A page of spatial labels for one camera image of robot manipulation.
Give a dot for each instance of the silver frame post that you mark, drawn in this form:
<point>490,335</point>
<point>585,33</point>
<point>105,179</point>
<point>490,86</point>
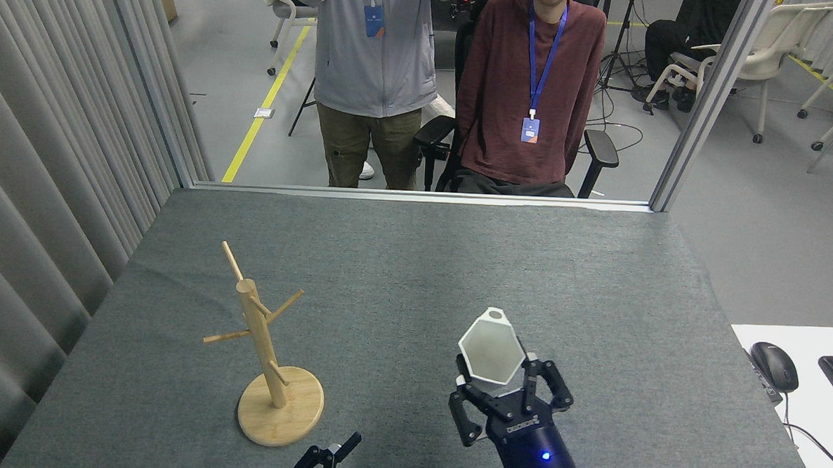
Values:
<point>179,111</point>
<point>710,99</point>

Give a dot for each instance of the white hexagonal cup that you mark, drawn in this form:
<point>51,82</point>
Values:
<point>492,350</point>

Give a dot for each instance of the silver frame rail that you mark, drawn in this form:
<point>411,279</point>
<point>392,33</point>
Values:
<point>418,196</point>

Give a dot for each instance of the grey felt table cover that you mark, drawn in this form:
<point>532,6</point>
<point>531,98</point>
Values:
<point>421,297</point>

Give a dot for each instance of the black office chair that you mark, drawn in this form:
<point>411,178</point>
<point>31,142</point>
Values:
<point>599,147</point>

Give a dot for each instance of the grey curtain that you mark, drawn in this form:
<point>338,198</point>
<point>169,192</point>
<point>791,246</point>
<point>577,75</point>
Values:
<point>39,175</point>

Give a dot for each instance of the white desk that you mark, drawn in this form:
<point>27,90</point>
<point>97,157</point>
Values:
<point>827,336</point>

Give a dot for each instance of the white chair with armrests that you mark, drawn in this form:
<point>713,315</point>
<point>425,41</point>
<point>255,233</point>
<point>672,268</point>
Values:
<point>776,46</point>

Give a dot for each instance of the wooden cup rack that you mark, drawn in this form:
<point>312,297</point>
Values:
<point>264,340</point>

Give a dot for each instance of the standing person with badge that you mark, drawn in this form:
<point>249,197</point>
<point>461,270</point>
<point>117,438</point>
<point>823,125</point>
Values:
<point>374,77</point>

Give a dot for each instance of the black computer mouse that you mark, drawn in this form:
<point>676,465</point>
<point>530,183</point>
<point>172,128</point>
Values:
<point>774,366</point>

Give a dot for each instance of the flat black device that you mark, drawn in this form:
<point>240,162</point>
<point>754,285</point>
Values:
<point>768,391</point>

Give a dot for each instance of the black tripod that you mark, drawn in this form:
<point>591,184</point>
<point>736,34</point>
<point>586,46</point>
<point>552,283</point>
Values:
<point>626,32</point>

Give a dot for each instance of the black stand leg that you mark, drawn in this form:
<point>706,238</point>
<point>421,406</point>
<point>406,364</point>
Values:
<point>302,106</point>

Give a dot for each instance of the white wheeled chair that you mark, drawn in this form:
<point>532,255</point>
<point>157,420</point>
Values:
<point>286,7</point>

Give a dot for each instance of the metal floor plate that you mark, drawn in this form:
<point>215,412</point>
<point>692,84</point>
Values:
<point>263,113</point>

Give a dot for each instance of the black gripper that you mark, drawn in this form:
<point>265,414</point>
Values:
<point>530,453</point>

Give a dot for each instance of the seated person in background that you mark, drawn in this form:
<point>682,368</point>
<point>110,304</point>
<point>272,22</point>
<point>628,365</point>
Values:
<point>678,41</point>

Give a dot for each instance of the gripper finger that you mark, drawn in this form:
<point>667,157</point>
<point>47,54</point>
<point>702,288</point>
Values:
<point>306,465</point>

